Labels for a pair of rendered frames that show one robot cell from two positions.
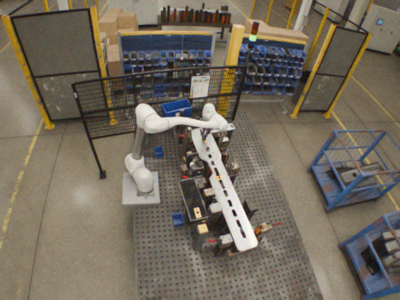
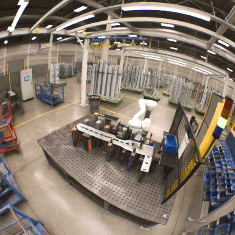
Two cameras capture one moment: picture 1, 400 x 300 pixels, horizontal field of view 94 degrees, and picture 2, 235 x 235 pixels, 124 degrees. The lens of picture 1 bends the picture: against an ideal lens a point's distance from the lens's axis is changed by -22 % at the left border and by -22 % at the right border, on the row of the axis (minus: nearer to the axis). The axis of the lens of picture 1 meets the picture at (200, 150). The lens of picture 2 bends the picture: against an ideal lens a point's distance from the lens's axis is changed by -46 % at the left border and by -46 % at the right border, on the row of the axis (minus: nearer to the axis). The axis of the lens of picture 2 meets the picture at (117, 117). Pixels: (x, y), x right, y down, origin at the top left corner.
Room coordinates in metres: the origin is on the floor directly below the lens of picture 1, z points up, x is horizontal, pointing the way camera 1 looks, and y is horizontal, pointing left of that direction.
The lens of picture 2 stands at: (2.27, -1.20, 2.08)
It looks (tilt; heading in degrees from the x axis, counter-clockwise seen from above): 27 degrees down; 134
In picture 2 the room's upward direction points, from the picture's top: 7 degrees clockwise
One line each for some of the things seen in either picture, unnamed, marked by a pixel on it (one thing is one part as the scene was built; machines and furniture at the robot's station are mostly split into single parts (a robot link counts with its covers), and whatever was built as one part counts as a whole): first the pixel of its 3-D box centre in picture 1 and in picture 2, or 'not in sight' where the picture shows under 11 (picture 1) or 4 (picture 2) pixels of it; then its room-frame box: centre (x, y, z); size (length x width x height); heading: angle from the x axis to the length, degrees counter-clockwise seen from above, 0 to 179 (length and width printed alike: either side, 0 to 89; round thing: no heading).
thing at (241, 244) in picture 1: (220, 179); (110, 138); (1.24, -0.23, 1.00); 1.38 x 0.22 x 0.02; 24
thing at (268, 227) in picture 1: (258, 233); (75, 137); (0.79, -0.62, 0.88); 0.15 x 0.11 x 0.36; 114
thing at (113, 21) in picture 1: (120, 34); not in sight; (5.49, 2.44, 0.52); 1.20 x 0.80 x 1.05; 13
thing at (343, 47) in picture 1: (330, 77); not in sight; (3.87, -2.23, 1.00); 1.04 x 0.14 x 2.00; 106
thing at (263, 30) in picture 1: (269, 55); not in sight; (4.99, -1.24, 0.68); 1.20 x 0.80 x 1.35; 108
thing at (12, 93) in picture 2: not in sight; (12, 100); (-4.12, -2.49, 0.57); 1.86 x 0.90 x 1.14; 19
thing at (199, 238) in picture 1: (199, 238); (95, 124); (0.67, -0.11, 0.92); 0.08 x 0.08 x 0.44; 24
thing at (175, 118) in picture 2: (164, 125); (169, 155); (2.07, 0.48, 0.77); 1.97 x 0.14 x 1.55; 114
